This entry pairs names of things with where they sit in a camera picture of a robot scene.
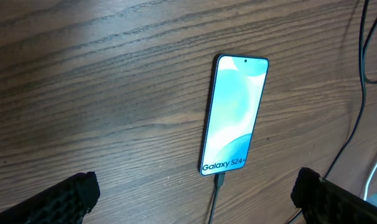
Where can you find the Samsung Galaxy smartphone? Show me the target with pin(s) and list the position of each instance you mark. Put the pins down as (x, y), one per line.
(234, 98)

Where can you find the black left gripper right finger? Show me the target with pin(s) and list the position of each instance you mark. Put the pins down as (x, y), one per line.
(323, 202)

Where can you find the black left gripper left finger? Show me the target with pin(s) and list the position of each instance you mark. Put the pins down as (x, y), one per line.
(66, 202)

